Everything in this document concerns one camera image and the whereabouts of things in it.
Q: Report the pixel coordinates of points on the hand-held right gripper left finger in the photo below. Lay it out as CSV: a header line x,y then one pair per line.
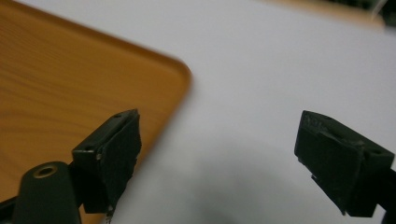
x,y
107,161

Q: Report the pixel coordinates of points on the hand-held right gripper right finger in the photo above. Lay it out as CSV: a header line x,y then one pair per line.
x,y
336,161

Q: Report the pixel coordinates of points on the wooden tray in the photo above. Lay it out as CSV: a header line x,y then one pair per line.
x,y
77,87

